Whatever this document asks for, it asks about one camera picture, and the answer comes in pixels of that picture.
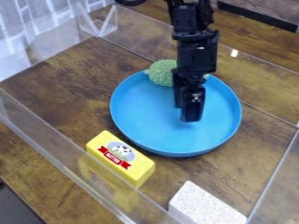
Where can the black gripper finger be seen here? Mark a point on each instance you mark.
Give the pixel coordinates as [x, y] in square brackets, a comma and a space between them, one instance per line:
[192, 98]
[176, 85]

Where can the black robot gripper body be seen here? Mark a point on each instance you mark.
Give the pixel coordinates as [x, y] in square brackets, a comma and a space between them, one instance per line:
[196, 38]

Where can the green bitter gourd toy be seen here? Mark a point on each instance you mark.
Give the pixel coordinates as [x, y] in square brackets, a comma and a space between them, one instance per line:
[160, 72]

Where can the blue round tray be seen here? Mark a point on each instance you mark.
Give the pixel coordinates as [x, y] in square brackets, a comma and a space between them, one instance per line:
[146, 118]

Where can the black baseboard strip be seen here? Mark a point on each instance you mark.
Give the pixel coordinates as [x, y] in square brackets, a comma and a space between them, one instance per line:
[279, 13]

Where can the yellow butter block toy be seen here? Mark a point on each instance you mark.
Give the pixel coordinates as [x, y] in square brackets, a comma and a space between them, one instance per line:
[130, 164]

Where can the white speckled foam block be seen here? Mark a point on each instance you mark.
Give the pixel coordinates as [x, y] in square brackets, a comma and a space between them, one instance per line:
[193, 206]

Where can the white sheer curtain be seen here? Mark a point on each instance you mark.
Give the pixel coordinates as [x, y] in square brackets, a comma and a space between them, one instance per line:
[38, 28]

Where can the clear acrylic enclosure wall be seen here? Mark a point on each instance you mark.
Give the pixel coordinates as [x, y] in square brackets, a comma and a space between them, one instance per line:
[53, 108]

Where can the clear acrylic corner bracket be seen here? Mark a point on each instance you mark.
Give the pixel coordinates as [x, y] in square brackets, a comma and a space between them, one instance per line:
[98, 23]

